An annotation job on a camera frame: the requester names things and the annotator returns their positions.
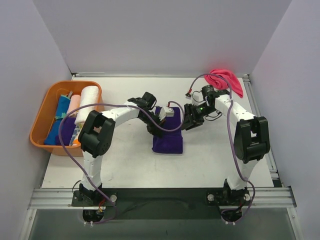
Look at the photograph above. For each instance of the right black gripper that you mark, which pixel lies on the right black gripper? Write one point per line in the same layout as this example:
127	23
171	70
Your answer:
191	117

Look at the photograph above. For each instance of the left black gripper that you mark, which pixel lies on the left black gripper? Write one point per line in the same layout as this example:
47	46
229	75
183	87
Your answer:
152	124

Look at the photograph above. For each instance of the pink towel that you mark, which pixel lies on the pink towel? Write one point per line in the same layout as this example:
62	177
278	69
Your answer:
221	79

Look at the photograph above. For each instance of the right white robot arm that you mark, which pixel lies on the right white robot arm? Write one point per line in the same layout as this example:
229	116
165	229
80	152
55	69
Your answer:
249	144

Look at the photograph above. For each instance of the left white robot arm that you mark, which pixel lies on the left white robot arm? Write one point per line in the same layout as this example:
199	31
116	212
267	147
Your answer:
97	133

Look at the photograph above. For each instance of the white rolled towel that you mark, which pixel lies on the white rolled towel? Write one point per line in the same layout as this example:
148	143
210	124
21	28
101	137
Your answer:
89	95

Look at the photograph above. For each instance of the patterned orange white towel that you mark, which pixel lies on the patterned orange white towel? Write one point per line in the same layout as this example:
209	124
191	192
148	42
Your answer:
75	135

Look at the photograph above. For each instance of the peach rolled towel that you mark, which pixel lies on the peach rolled towel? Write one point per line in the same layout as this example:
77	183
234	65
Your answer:
74	103

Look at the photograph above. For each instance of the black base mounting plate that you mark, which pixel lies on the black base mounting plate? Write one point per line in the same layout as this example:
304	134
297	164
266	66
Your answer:
163	204

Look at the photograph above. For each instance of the dark purple rolled towel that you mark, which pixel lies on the dark purple rolled towel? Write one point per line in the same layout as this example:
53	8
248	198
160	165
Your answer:
66	132

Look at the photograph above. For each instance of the blue rolled towel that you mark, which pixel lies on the blue rolled towel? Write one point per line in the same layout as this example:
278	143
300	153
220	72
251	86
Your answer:
61	111

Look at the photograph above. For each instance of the orange plastic basket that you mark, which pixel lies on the orange plastic basket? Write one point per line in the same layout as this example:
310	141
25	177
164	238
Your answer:
46	114

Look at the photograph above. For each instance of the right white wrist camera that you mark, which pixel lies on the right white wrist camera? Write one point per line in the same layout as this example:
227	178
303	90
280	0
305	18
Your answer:
197	97

